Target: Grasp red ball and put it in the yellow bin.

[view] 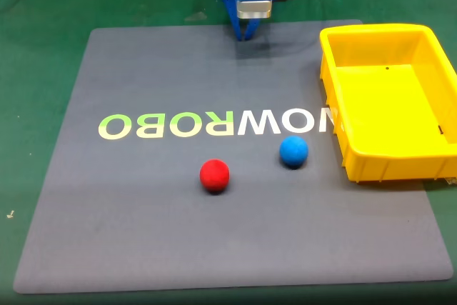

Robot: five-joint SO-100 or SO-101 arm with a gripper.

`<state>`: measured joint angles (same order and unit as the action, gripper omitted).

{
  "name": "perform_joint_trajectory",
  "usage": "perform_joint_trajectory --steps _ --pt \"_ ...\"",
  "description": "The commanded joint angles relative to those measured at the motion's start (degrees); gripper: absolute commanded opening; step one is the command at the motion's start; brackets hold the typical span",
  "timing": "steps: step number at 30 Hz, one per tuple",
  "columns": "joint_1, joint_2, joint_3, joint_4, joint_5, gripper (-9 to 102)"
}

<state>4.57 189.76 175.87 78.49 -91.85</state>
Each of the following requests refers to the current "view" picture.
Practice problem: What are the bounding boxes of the red ball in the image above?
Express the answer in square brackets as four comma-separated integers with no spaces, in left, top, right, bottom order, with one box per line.
[199,159,231,192]

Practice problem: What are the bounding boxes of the blue ball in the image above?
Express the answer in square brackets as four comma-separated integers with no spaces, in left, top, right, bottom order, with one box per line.
[278,135,309,168]

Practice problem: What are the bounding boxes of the yellow plastic bin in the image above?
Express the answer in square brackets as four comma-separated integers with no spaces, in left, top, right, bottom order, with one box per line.
[318,23,457,184]

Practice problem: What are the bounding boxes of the grey mat with lettering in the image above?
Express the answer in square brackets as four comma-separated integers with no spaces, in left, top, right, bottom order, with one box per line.
[13,19,454,295]

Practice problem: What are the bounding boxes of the silver camera box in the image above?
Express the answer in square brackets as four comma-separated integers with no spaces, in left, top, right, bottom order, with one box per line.
[236,0,274,21]

